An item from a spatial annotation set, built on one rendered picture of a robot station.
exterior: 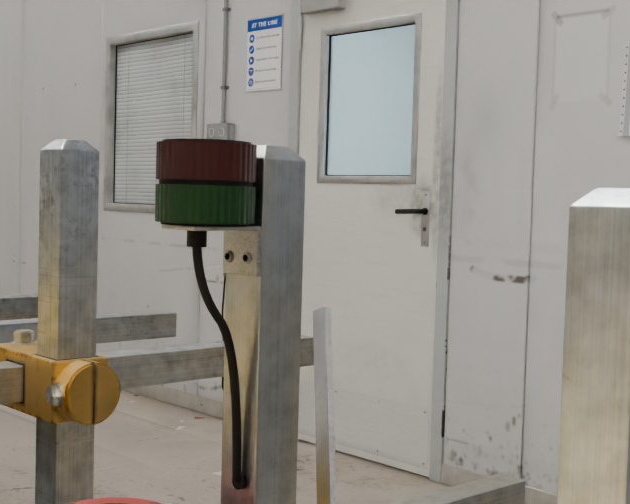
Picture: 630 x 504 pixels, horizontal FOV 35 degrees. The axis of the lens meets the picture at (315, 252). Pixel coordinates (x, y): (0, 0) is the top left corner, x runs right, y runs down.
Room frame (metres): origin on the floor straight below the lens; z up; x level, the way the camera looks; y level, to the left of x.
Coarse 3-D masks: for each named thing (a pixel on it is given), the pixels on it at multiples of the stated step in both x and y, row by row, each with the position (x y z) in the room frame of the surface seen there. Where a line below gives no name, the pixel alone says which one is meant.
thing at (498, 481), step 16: (480, 480) 0.87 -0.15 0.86; (496, 480) 0.87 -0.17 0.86; (512, 480) 0.88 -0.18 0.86; (416, 496) 0.82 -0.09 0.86; (432, 496) 0.82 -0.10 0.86; (448, 496) 0.82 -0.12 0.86; (464, 496) 0.82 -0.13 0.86; (480, 496) 0.83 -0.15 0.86; (496, 496) 0.85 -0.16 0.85; (512, 496) 0.86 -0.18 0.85
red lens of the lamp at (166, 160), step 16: (160, 144) 0.59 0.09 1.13; (176, 144) 0.58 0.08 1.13; (192, 144) 0.57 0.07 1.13; (208, 144) 0.57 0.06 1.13; (224, 144) 0.57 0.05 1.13; (240, 144) 0.58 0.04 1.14; (160, 160) 0.59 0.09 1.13; (176, 160) 0.58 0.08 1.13; (192, 160) 0.57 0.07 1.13; (208, 160) 0.57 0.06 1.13; (224, 160) 0.57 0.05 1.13; (240, 160) 0.58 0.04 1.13; (256, 160) 0.60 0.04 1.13; (160, 176) 0.58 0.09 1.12; (176, 176) 0.58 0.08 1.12; (192, 176) 0.57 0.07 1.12; (208, 176) 0.57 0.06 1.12; (224, 176) 0.57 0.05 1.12; (240, 176) 0.58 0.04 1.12
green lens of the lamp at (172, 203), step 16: (160, 192) 0.58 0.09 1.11; (176, 192) 0.58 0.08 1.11; (192, 192) 0.57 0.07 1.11; (208, 192) 0.57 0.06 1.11; (224, 192) 0.57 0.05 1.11; (240, 192) 0.58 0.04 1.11; (160, 208) 0.58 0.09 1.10; (176, 208) 0.57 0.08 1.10; (192, 208) 0.57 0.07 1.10; (208, 208) 0.57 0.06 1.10; (224, 208) 0.57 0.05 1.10; (240, 208) 0.58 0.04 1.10
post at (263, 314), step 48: (288, 192) 0.62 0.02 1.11; (288, 240) 0.62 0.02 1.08; (240, 288) 0.62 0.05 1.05; (288, 288) 0.62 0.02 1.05; (240, 336) 0.62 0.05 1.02; (288, 336) 0.63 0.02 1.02; (240, 384) 0.62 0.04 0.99; (288, 384) 0.63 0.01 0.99; (288, 432) 0.63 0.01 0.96; (288, 480) 0.63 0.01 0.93
